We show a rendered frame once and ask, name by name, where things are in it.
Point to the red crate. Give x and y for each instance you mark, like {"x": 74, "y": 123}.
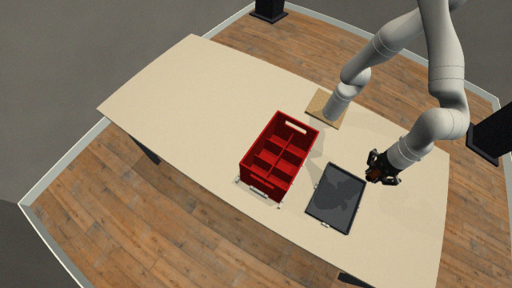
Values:
{"x": 275, "y": 156}

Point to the brown bottle with green label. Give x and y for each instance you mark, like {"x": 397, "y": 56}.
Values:
{"x": 372, "y": 175}

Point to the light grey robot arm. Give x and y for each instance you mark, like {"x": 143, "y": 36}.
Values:
{"x": 445, "y": 78}

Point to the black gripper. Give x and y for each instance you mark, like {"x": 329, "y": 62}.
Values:
{"x": 383, "y": 165}

